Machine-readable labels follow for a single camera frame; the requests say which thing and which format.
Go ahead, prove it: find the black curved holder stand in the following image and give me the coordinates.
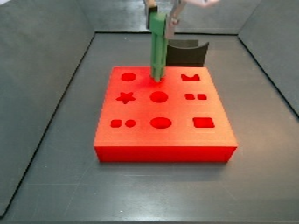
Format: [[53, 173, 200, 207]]
[[166, 39, 210, 67]]

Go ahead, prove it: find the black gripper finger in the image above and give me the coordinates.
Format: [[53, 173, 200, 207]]
[[144, 0, 158, 28]]

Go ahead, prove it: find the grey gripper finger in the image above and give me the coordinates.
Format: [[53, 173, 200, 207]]
[[164, 0, 184, 39]]

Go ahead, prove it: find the red shape-sorter block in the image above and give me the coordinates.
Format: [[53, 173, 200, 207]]
[[94, 66, 238, 162]]

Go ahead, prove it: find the green three-prong peg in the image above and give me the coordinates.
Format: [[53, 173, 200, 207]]
[[150, 12, 167, 82]]

